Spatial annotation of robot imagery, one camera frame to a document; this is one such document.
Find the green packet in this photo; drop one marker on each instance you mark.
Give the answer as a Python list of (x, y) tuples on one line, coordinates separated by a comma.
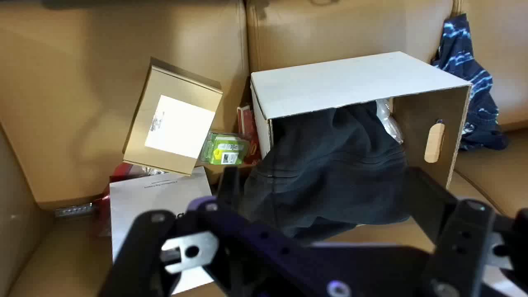
[(223, 150)]

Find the white plastic bag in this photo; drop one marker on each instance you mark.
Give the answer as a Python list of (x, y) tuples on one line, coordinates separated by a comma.
[(390, 125)]

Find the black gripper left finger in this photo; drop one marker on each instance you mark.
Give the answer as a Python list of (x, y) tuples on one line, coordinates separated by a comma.
[(149, 242)]

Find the white paper sheet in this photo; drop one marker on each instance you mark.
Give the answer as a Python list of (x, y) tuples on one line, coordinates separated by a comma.
[(142, 199)]

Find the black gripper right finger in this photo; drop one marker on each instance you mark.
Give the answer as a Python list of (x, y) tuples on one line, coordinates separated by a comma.
[(467, 249)]

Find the red flat package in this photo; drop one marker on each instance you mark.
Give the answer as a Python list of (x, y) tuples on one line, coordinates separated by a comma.
[(122, 173)]

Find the dark navy cloth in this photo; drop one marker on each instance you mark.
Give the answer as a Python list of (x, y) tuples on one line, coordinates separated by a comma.
[(330, 166)]

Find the small brown labelled box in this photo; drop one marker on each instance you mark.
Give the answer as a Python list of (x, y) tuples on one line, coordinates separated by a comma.
[(142, 126)]

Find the blue white patterned cloth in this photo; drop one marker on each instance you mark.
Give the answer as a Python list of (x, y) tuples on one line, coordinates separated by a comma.
[(472, 84)]

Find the red box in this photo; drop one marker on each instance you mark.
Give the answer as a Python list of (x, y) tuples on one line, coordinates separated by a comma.
[(245, 125)]

